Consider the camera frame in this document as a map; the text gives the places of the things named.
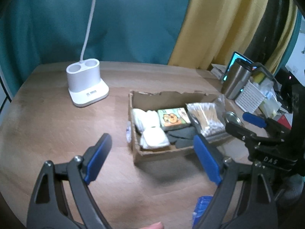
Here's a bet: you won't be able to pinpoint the bag of cotton swabs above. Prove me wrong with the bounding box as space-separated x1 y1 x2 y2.
186 95 229 143

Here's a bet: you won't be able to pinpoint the blue tissue packet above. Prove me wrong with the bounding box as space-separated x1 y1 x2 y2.
192 195 213 228

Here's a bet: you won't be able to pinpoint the white cloth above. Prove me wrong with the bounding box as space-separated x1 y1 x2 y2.
132 108 170 150

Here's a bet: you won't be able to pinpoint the orange tin can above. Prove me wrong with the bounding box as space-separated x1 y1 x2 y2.
224 111 243 126

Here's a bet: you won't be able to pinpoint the grey knitted glove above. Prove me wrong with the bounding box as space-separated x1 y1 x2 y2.
165 126 197 149

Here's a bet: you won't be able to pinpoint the crumpled clear plastic bags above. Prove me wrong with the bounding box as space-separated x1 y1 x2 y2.
259 77 282 118

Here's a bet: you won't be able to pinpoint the white perforated basket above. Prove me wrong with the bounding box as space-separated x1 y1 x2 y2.
235 81 265 114

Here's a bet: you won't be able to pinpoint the yellow green sponge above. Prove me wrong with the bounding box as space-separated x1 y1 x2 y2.
252 72 265 84

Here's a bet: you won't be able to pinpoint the steel travel mug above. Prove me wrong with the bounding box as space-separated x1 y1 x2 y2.
221 58 253 100

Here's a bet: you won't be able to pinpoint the smartphone with lit screen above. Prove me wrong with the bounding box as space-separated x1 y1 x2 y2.
222 51 253 83

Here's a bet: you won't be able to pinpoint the brown cardboard box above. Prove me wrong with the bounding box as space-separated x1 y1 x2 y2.
126 91 235 165

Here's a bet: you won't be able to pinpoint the yellow curtain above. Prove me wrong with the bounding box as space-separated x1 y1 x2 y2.
167 0 298 73

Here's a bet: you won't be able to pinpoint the white desk lamp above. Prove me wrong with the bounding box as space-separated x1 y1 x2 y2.
66 0 110 108

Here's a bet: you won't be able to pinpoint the teal curtain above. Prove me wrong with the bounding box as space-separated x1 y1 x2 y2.
1 0 189 95

